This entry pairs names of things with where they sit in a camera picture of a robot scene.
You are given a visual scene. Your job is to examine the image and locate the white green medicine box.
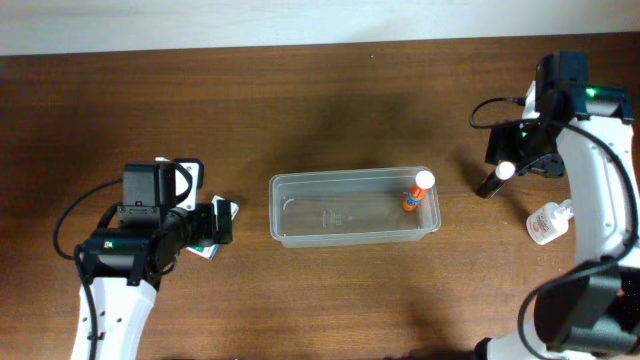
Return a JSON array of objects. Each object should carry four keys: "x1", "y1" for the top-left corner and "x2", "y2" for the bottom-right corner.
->
[{"x1": 187, "y1": 196, "x2": 239, "y2": 260}]

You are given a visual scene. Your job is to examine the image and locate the black bottle white cap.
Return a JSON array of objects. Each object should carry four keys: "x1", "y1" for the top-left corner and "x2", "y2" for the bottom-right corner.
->
[{"x1": 476, "y1": 161, "x2": 516, "y2": 199}]

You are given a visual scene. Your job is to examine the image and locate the orange bottle white cap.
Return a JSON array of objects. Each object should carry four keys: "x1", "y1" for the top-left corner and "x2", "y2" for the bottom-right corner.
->
[{"x1": 402, "y1": 170, "x2": 436, "y2": 212}]

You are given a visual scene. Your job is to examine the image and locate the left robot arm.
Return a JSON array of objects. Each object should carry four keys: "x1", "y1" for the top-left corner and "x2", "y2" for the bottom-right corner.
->
[{"x1": 72, "y1": 157, "x2": 237, "y2": 359}]

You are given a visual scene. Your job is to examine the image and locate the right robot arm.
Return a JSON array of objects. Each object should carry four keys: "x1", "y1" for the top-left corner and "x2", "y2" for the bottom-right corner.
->
[{"x1": 473, "y1": 51, "x2": 639, "y2": 359}]

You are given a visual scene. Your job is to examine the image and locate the clear plastic container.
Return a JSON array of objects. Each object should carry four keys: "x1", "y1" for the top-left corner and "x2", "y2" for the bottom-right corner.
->
[{"x1": 269, "y1": 166, "x2": 441, "y2": 248}]

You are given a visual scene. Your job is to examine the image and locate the clear sanitizer bottle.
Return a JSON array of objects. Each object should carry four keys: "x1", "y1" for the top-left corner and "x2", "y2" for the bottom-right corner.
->
[{"x1": 526, "y1": 199, "x2": 575, "y2": 245}]

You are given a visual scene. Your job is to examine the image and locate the left black cable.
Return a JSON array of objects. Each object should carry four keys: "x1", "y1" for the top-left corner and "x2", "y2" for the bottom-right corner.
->
[{"x1": 52, "y1": 177, "x2": 126, "y2": 360}]

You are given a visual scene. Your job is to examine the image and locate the black cable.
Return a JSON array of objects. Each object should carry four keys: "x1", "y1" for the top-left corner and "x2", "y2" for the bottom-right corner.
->
[
  {"x1": 468, "y1": 96, "x2": 640, "y2": 360},
  {"x1": 52, "y1": 177, "x2": 126, "y2": 360}
]

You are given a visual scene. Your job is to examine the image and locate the right black cable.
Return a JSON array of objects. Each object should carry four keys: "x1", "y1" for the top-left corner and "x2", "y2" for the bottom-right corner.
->
[{"x1": 468, "y1": 96, "x2": 640, "y2": 360}]

